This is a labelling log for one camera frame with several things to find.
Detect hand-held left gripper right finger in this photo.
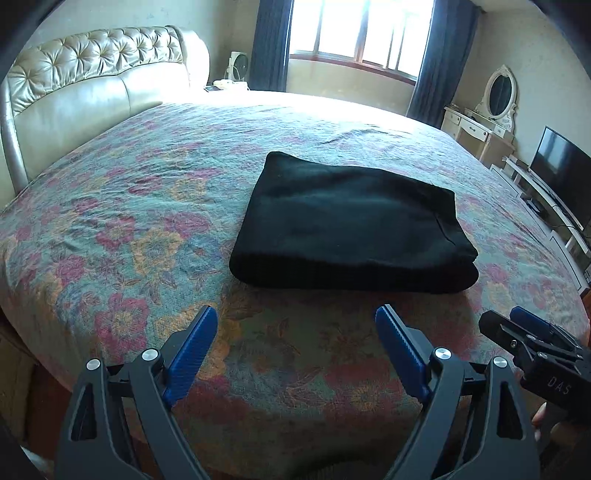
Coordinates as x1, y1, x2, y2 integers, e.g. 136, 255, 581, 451
375, 305, 541, 480

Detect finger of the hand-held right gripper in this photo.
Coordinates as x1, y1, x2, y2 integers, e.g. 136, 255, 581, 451
509, 306, 583, 352
478, 310, 583, 365

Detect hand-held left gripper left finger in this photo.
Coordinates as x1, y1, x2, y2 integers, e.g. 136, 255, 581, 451
55, 305, 220, 480

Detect black pants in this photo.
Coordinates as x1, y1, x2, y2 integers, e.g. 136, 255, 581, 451
229, 151, 479, 295

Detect person's right hand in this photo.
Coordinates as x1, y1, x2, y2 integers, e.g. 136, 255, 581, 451
530, 401, 550, 444

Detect floral blanket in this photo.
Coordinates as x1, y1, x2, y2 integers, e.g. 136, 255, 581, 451
0, 90, 591, 467

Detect white television stand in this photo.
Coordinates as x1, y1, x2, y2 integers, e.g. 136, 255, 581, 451
489, 154, 591, 273

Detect black flat television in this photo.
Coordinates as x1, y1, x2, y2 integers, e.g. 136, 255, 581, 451
529, 126, 591, 215

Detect brown bed base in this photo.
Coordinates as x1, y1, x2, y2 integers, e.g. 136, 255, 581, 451
0, 314, 61, 462

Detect cream dressing table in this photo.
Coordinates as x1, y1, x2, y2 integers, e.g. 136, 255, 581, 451
441, 105, 515, 167

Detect white oval vanity mirror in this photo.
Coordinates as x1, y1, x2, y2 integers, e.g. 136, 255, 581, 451
475, 65, 518, 134

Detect dark blue curtain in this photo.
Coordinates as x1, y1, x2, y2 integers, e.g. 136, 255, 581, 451
406, 0, 481, 130
249, 0, 295, 92

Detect cream tufted bed headboard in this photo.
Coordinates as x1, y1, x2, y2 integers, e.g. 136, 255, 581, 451
0, 25, 211, 197

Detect white fan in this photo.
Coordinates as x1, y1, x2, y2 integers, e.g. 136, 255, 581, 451
228, 51, 252, 84

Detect window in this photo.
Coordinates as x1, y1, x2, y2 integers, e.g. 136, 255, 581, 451
286, 0, 435, 86

